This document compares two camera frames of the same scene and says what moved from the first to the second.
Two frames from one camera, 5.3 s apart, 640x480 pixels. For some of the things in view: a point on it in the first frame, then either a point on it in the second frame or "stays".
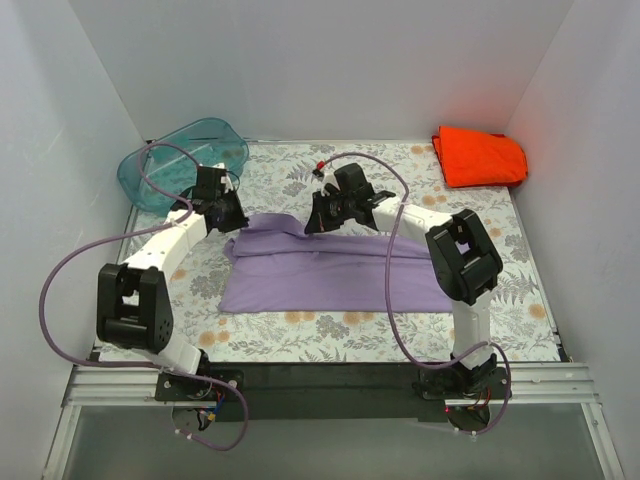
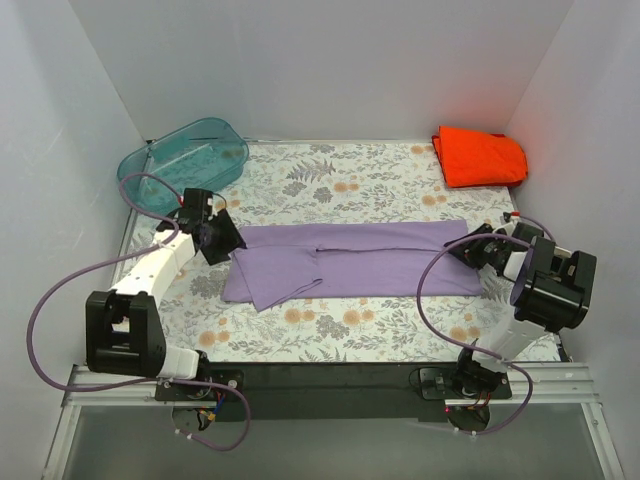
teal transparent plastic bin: [163, 172] stays
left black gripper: [230, 215] → [216, 238]
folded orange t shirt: [474, 159] stays
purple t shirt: [277, 265] stays
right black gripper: [321, 215] → [473, 249]
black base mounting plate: [332, 392] stays
